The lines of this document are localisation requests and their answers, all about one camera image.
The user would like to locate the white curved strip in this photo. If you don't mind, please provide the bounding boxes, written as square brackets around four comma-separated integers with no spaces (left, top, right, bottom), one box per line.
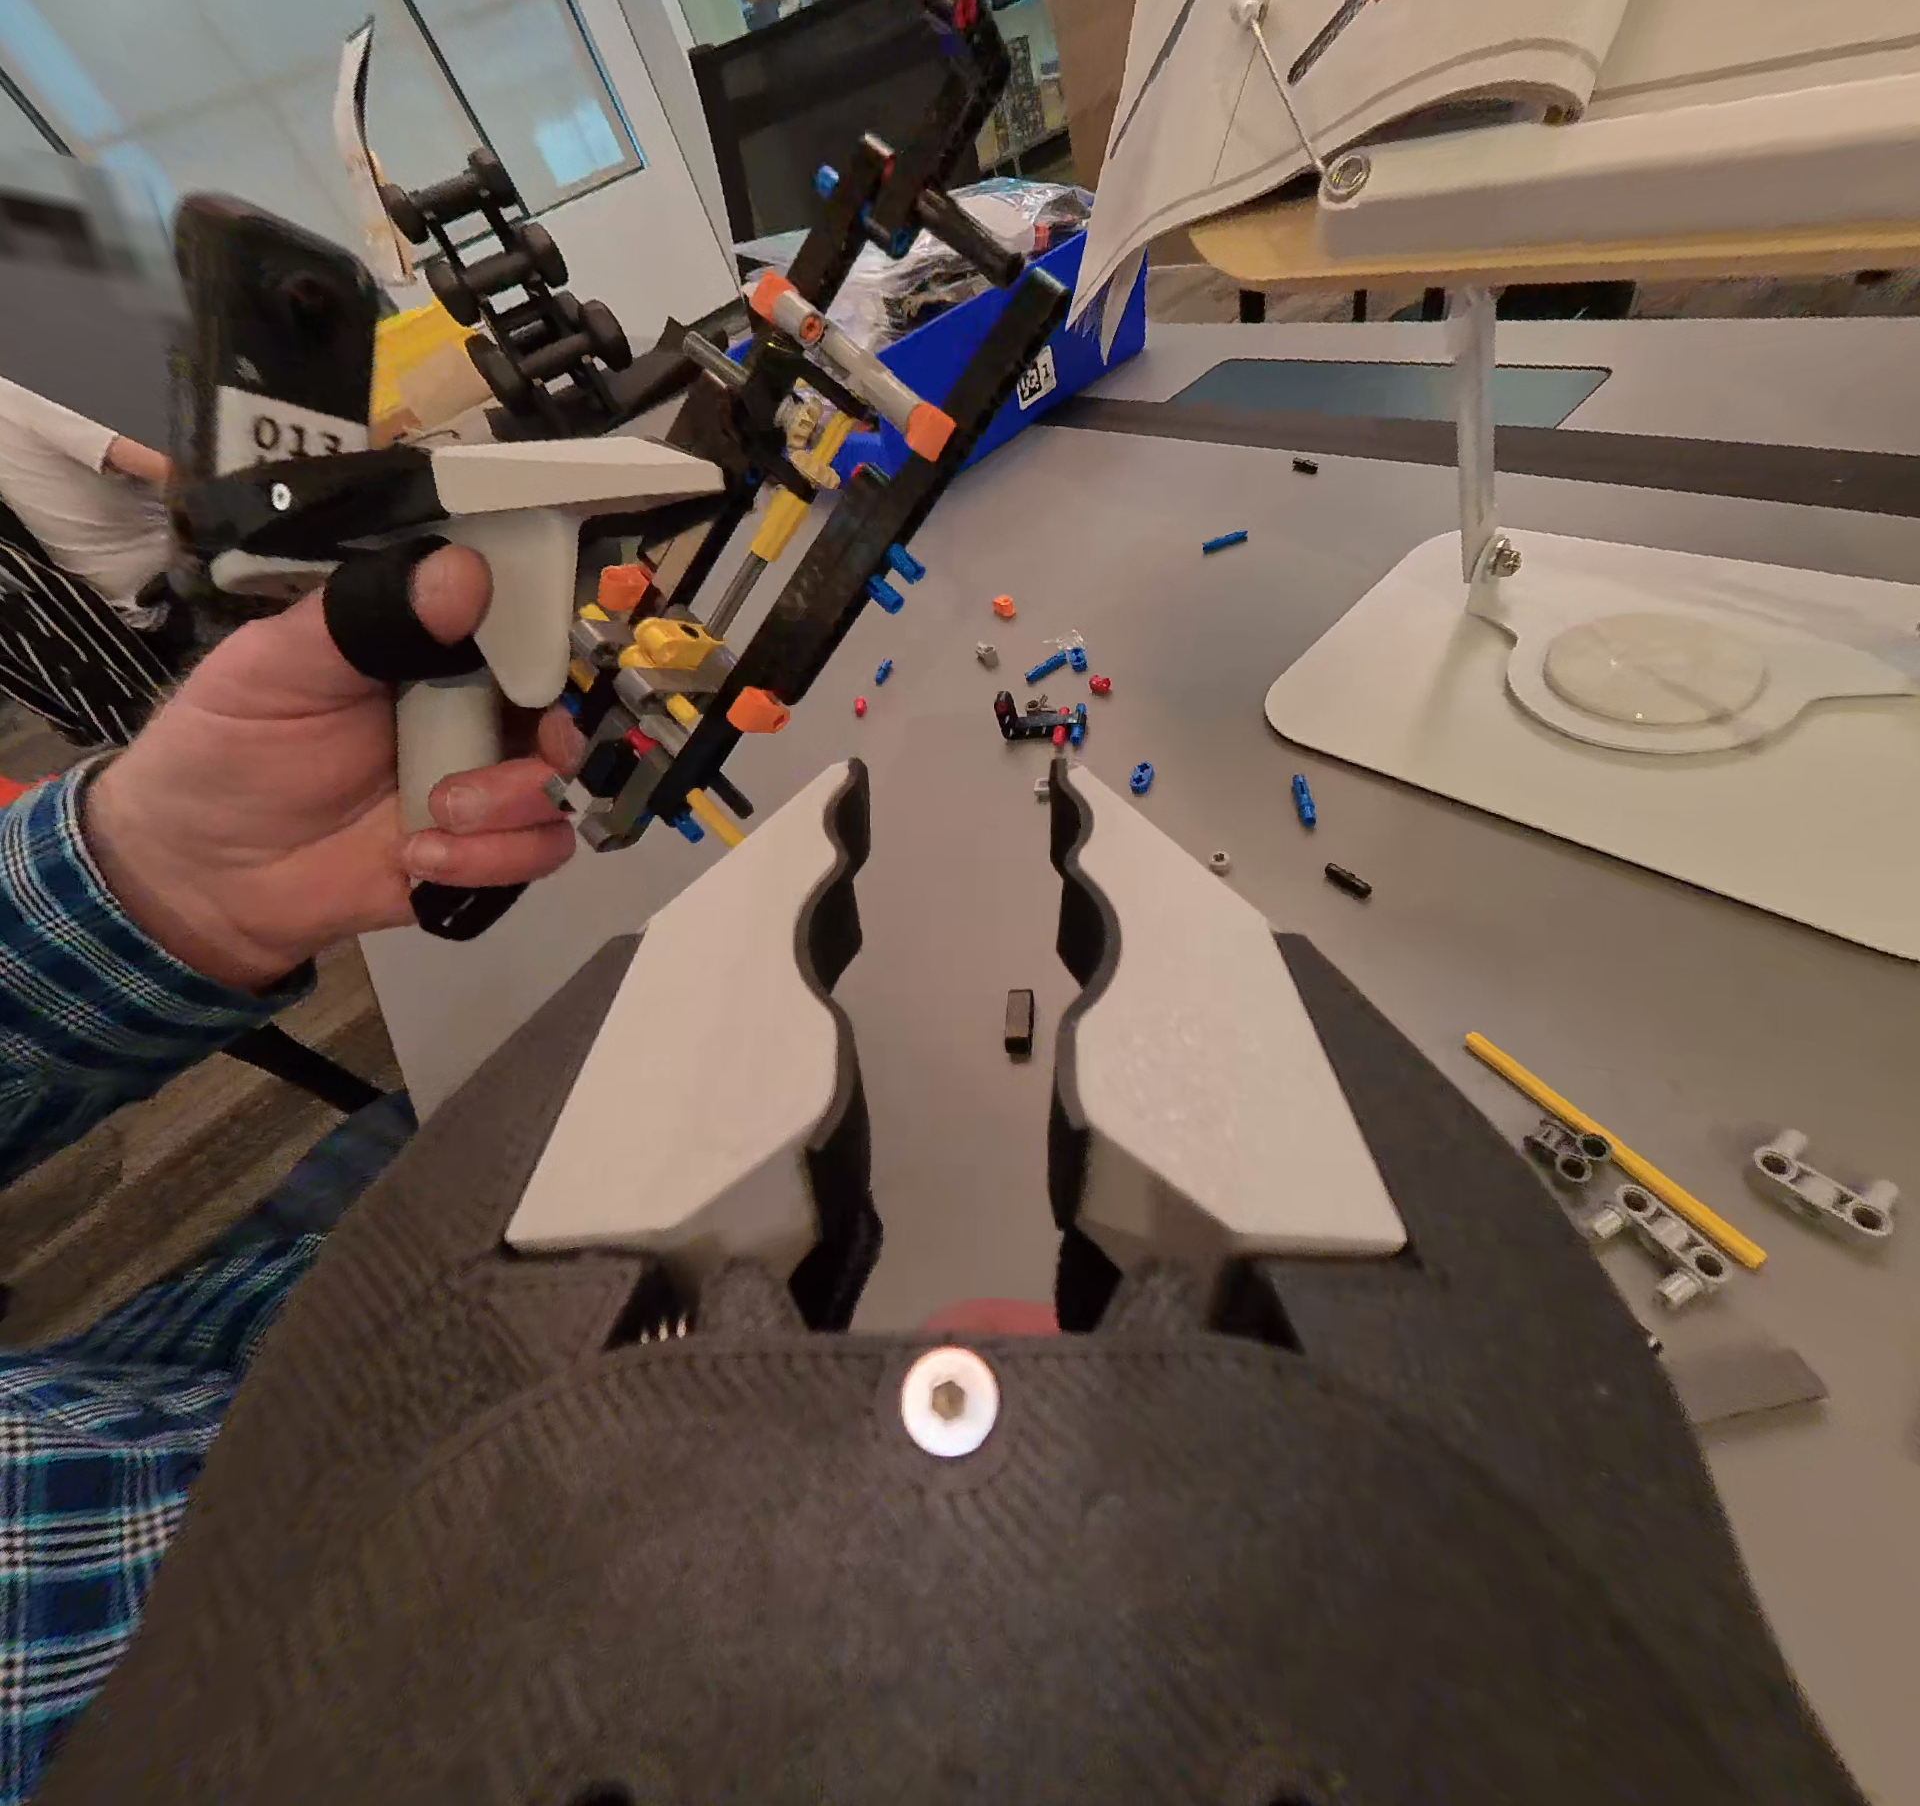
[330,19,410,286]

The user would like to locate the rack of black dumbbells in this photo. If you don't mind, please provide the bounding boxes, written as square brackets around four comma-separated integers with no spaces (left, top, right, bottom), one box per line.
[376,149,637,442]

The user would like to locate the yellow storage bin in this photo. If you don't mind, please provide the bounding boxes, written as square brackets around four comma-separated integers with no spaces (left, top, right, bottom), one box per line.
[366,299,504,436]

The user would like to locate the brown cardboard box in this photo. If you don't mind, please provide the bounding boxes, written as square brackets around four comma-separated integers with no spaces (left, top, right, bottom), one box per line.
[1035,0,1187,188]

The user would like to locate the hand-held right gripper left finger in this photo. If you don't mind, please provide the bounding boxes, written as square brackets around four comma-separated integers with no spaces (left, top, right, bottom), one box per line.
[504,757,887,1335]

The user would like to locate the black slanted metal leg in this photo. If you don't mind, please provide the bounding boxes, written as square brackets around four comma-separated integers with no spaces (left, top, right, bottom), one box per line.
[224,1022,387,1114]

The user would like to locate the black mesh office chair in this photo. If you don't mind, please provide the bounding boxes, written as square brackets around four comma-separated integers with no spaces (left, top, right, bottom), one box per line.
[689,0,1028,247]

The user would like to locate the person's plaid shirt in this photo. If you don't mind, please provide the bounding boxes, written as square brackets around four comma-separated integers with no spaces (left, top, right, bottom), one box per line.
[0,1095,428,1806]

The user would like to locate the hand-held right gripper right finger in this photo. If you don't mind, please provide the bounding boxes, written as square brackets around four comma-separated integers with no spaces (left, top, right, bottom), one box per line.
[1046,757,1414,1335]

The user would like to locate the person's left hand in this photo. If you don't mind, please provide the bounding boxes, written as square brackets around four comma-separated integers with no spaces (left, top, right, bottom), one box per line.
[84,542,592,998]

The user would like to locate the dark grey lego beam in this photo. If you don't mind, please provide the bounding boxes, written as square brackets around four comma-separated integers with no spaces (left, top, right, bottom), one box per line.
[1657,1339,1830,1427]

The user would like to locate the white book stand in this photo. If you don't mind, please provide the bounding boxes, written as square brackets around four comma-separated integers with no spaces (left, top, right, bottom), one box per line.
[1193,0,1920,965]

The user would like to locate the blue storage bin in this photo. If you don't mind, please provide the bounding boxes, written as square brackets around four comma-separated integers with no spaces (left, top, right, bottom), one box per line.
[840,225,1154,477]

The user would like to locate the yellow lego axle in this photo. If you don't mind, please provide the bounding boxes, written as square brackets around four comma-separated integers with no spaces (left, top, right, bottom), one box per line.
[1463,1032,1767,1271]

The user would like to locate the person's left forearm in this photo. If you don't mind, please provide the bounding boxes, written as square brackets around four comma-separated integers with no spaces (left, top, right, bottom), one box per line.
[0,755,326,1192]

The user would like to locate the clear plastic bags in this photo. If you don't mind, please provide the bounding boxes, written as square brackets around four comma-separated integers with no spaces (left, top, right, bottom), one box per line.
[831,179,1104,308]

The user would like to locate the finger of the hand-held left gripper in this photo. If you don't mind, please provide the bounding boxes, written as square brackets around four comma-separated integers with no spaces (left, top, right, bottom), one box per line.
[433,436,738,520]

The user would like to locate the black lego chassis model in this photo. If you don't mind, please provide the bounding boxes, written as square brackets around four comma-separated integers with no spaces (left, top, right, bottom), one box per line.
[542,0,1069,855]

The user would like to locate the dark teal desk mat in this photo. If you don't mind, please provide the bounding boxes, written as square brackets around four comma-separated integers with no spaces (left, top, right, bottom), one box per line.
[1169,357,1612,442]

